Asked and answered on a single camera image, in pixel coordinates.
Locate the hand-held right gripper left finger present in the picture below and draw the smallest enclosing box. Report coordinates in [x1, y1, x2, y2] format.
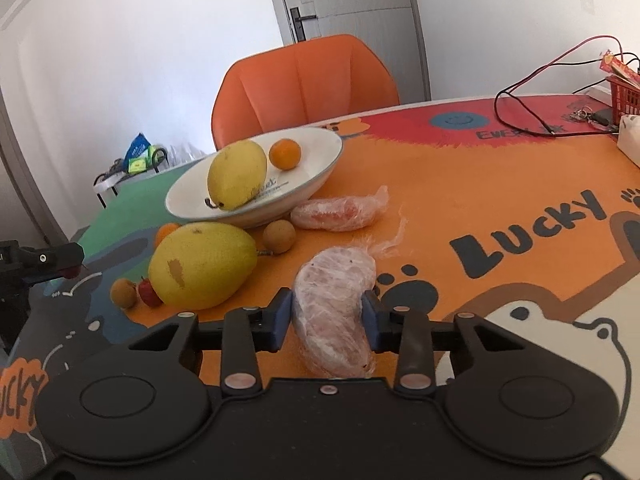
[127, 287, 293, 392]

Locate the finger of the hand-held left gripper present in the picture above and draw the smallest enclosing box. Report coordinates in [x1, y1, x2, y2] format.
[20, 241, 85, 287]

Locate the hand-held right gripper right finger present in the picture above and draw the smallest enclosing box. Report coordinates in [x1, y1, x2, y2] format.
[361, 290, 523, 394]

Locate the plastic-wrapped pomelo segment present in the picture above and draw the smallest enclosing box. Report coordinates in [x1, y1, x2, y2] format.
[290, 185, 390, 232]
[292, 212, 409, 380]

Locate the brown longan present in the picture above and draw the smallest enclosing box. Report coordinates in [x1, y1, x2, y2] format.
[257, 219, 294, 256]
[109, 278, 137, 310]

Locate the large yellow mango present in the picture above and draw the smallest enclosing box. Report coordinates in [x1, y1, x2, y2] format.
[148, 222, 259, 310]

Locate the orange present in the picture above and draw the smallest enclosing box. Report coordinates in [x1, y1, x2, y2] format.
[154, 223, 180, 249]
[268, 138, 303, 171]

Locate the white ceramic bowl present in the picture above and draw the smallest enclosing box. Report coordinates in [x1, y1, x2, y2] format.
[165, 127, 344, 228]

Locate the black metal rack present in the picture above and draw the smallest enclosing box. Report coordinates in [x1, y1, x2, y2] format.
[92, 145, 169, 209]

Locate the small red fruit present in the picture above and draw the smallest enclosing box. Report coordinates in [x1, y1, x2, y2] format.
[137, 276, 164, 309]

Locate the blue bag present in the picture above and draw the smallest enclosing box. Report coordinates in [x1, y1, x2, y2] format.
[123, 132, 151, 161]

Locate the small yellow mango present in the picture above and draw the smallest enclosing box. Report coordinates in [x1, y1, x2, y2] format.
[206, 140, 269, 211]

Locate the colourful printed tablecloth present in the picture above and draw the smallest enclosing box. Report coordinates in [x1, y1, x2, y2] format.
[0, 93, 640, 480]

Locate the orange chair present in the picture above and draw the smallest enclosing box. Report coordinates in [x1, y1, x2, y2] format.
[210, 33, 401, 151]

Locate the black flat device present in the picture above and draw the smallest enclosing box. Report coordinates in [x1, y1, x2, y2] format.
[592, 107, 622, 129]

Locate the white box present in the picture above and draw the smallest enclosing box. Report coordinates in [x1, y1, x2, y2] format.
[617, 113, 640, 169]

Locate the red plastic basket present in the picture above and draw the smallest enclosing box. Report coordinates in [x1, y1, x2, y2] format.
[605, 73, 640, 119]

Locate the red yellow snack packet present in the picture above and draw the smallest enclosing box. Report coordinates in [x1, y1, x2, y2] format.
[598, 49, 640, 84]

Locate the black cable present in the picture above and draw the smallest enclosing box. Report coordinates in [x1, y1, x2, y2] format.
[493, 52, 640, 137]

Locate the black door handle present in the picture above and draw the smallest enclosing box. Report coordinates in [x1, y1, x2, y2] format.
[288, 7, 317, 44]

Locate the red cable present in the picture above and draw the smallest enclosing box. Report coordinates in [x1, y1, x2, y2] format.
[506, 35, 640, 136]

